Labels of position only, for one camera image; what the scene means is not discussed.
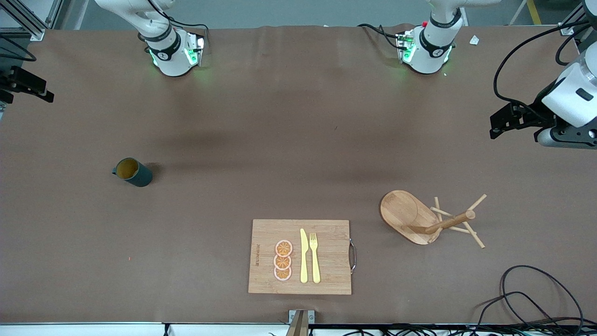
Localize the yellow plastic fork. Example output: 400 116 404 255
309 232 321 284

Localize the brown table cover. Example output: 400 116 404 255
0 24 597 325

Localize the wooden cutting board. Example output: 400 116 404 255
248 219 357 295

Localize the dark green cup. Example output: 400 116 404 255
111 157 153 188

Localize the aluminium frame profile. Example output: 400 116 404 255
0 0 63 42
559 0 597 37

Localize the wooden cup rack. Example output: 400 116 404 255
380 189 487 249

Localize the black looped cable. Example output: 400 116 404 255
475 291 565 336
500 265 584 336

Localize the black arm base cable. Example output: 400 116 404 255
358 23 402 49

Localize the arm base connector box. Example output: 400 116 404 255
396 30 417 63
186 32 206 67

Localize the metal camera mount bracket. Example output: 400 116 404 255
288 309 315 336

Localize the yellow plastic knife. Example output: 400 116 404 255
300 228 308 284

